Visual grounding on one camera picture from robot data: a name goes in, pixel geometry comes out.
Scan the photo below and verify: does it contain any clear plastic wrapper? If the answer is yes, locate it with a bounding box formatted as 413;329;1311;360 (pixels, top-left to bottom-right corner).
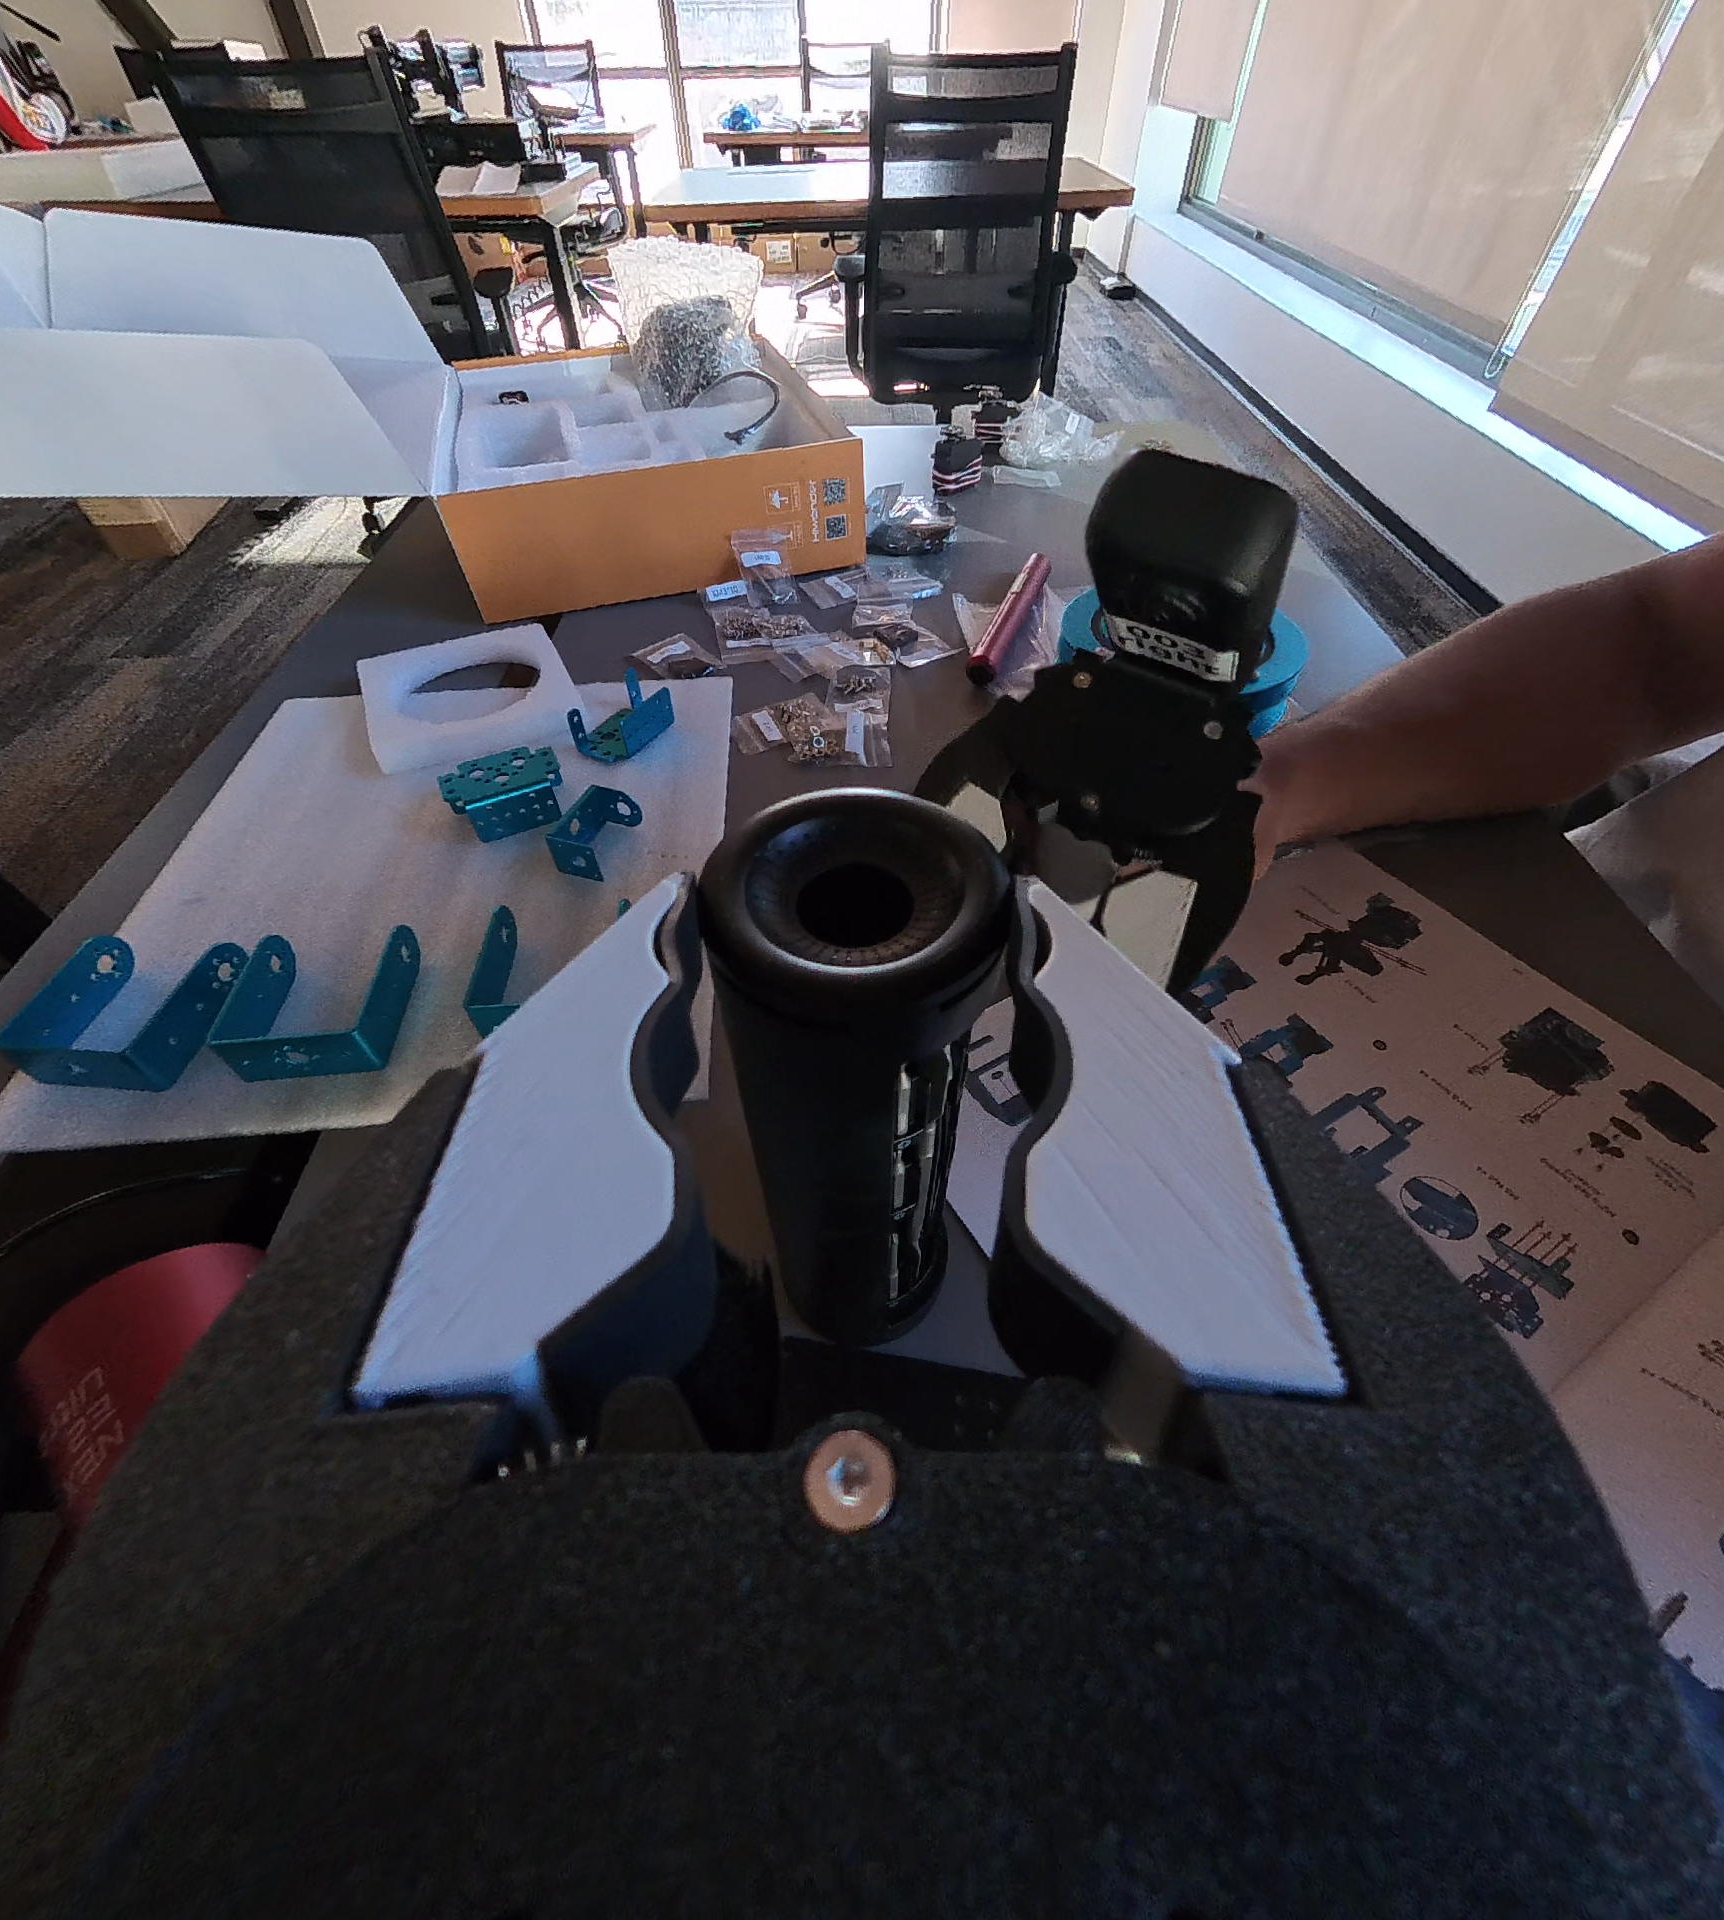
995;391;1130;488

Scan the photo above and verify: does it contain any black cable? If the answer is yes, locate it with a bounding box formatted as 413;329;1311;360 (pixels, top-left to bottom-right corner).
708;364;792;452

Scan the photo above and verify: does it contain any orange cardboard box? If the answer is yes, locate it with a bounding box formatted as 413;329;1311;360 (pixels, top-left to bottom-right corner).
0;199;871;629

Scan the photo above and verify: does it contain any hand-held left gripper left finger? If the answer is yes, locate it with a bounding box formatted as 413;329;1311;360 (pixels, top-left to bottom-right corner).
348;873;702;1417

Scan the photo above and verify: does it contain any person's right hand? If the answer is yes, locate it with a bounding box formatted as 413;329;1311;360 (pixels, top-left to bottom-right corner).
1240;717;1349;891

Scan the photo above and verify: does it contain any large blue U bracket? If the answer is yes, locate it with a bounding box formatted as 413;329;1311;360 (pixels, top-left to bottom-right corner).
0;930;260;1093
202;919;424;1086
461;896;643;1041

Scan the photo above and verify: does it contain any black bit holder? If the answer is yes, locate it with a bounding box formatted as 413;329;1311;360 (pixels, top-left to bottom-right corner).
695;789;1020;1349

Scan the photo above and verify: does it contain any white instruction booklet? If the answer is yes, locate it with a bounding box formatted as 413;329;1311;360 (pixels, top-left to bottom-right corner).
949;836;1724;1806

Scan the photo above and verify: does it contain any grey desk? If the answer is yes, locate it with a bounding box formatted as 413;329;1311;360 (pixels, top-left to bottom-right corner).
0;424;1724;1920

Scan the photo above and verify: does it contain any red cylindrical case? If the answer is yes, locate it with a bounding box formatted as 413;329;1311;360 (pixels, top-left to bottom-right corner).
10;1238;269;1520

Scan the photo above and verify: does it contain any white foam sheet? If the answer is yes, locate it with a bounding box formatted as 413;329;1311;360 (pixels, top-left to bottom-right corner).
0;673;740;1160

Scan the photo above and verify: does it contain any window with roller blind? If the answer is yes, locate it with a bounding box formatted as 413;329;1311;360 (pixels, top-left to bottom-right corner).
1159;0;1724;552

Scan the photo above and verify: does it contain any large paned window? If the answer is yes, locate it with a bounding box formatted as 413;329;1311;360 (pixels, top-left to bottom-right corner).
521;0;959;170

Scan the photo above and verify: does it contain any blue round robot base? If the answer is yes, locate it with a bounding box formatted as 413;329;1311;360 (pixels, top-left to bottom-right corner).
1054;584;1318;740

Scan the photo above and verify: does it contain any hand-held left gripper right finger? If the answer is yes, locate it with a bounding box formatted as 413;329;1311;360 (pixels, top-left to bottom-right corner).
984;879;1353;1470

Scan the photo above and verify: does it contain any pile of labelled screw bags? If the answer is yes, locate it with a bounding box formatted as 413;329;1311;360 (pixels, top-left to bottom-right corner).
626;525;964;774

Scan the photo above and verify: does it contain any white foam box insert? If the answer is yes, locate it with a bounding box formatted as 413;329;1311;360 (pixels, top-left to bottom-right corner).
456;349;809;499

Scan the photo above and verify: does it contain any white foam ring block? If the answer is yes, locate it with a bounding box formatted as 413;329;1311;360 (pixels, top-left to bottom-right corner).
352;619;586;779

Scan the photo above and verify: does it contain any bubble wrap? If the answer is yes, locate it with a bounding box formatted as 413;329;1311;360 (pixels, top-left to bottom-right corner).
604;236;770;410

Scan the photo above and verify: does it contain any red electric screwdriver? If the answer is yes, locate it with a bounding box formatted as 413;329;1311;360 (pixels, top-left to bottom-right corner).
961;549;1054;693

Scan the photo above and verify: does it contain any blue wide U bracket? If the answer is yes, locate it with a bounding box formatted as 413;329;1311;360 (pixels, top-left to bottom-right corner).
436;742;570;847

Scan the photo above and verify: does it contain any person's right forearm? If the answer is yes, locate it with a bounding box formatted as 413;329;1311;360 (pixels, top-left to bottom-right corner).
1296;481;1724;860

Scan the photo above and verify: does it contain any black office chair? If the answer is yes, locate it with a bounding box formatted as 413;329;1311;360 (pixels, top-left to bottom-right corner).
828;38;1084;410
108;43;523;367

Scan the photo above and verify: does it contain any silver antistatic bag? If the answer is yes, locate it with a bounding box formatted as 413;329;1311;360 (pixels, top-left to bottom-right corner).
858;481;961;558

